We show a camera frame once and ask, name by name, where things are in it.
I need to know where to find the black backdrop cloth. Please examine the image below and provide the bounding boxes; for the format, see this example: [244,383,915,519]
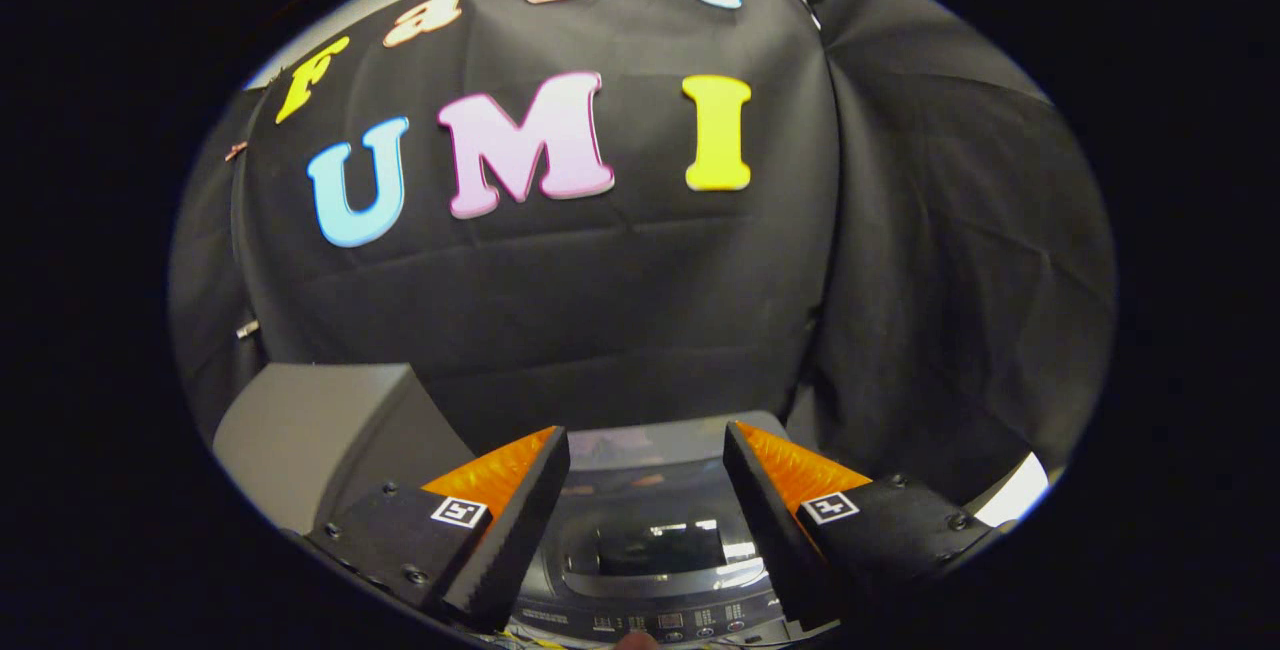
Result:
[170,0,1119,511]

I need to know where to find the grey washing machine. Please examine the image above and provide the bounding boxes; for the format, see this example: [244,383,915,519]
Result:
[500,410,831,649]

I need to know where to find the white panel with black marks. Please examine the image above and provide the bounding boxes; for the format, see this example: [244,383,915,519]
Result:
[965,452,1051,529]

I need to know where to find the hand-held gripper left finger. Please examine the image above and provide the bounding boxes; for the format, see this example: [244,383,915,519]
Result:
[305,425,573,633]

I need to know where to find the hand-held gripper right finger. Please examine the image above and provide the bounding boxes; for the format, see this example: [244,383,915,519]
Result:
[722,420,1001,631]

